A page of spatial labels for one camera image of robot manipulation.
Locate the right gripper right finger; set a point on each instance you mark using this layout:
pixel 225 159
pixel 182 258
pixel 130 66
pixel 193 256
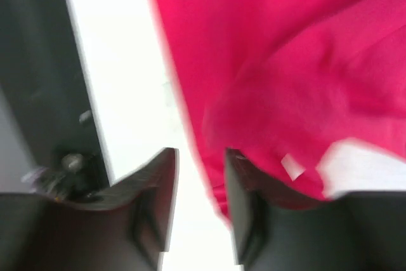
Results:
pixel 278 228

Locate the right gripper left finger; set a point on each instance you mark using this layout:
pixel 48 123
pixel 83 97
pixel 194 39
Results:
pixel 123 227

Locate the pink t shirt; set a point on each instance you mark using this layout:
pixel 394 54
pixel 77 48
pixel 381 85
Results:
pixel 282 80

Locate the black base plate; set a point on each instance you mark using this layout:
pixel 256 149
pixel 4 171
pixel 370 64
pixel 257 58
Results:
pixel 49 140

